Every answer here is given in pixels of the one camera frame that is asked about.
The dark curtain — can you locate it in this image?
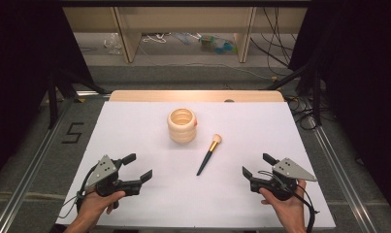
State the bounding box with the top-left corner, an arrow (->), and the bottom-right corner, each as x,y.
0,0 -> 95,187
288,0 -> 391,213

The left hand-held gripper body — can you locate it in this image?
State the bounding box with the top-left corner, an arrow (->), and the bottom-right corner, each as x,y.
83,154 -> 143,198

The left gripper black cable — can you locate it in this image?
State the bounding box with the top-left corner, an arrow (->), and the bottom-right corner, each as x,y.
58,162 -> 100,219

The white table cover sheet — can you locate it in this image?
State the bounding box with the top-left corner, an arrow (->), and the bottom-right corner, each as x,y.
55,101 -> 337,229

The person's left hand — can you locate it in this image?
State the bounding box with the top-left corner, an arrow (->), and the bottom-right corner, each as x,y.
75,189 -> 127,228

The light wooden shelf unit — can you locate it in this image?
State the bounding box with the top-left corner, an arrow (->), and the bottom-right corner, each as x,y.
62,6 -> 309,64

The bag of colourful items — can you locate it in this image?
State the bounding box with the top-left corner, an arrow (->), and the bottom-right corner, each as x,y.
198,34 -> 238,55

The black handled makeup brush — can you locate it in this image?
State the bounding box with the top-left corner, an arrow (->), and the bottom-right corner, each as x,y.
196,133 -> 223,177

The cream ribbed cup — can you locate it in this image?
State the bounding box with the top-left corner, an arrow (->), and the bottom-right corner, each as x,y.
166,107 -> 198,145

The clear plastic bag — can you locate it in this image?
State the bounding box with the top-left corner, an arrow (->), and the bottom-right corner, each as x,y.
103,32 -> 123,55

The white cord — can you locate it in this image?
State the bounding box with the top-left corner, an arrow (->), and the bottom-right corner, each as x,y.
142,32 -> 172,45

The black metal stand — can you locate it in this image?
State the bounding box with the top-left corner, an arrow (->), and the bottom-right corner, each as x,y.
264,61 -> 323,126
47,69 -> 109,130

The person's right hand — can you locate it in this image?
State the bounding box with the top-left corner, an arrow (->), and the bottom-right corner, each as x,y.
258,179 -> 309,229

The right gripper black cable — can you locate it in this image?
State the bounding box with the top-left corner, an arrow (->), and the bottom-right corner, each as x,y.
258,169 -> 320,233

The aluminium floor rail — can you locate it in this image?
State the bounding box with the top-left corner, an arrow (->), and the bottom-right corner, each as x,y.
0,96 -> 75,233
308,115 -> 380,233

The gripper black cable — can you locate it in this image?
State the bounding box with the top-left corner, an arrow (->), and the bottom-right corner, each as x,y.
58,162 -> 100,219
258,169 -> 320,233

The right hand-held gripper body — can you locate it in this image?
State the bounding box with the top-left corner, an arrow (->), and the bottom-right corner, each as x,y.
249,157 -> 318,202

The bundle of black cables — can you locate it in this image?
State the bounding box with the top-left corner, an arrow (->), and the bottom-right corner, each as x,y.
249,7 -> 317,130

